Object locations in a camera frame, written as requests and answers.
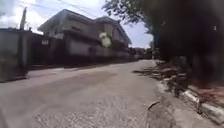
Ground grey concrete road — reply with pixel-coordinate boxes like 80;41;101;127
0;59;219;128

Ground two-storey grey building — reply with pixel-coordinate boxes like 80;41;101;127
37;8;135;65

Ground dark trees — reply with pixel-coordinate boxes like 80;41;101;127
101;0;224;85

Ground utility pole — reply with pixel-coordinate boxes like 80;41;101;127
19;6;28;32

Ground pale concrete kerb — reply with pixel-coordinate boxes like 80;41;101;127
152;59;224;126

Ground brown dirt strip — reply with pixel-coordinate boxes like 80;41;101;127
186;83;224;108

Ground overhead wires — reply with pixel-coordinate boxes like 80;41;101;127
16;0;101;19

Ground grey boundary wall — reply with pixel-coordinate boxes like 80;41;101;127
0;27;66;83

